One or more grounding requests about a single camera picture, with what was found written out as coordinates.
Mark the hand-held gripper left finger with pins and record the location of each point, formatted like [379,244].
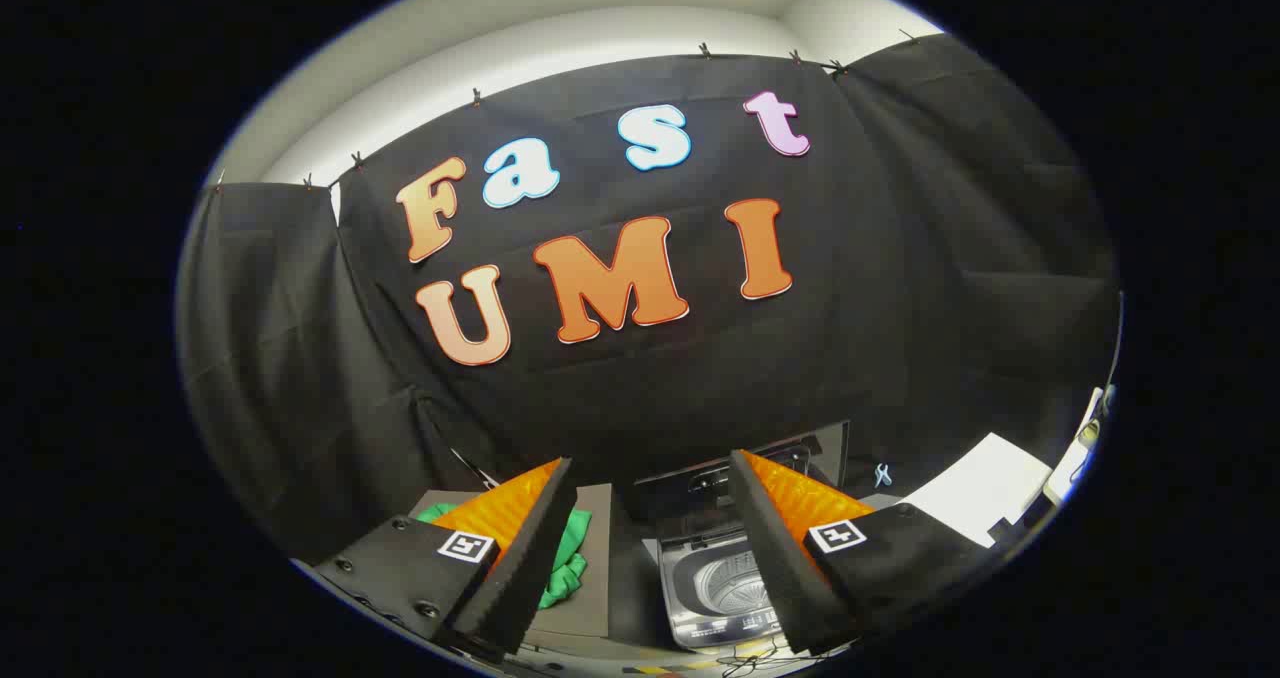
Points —
[520,568]

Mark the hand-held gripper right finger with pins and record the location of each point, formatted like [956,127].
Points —
[785,568]

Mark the green shirt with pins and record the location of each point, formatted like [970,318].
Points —
[568,558]

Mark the grey washing machine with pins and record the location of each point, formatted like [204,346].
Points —
[715,583]

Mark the dark washing machine lid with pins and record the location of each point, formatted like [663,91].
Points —
[690,483]

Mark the grey board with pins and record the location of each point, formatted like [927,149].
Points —
[598,598]

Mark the light blue clip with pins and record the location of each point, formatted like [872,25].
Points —
[883,475]

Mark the white table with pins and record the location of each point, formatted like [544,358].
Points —
[985,488]

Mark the black backdrop cloth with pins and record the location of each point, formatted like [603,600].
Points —
[650,388]

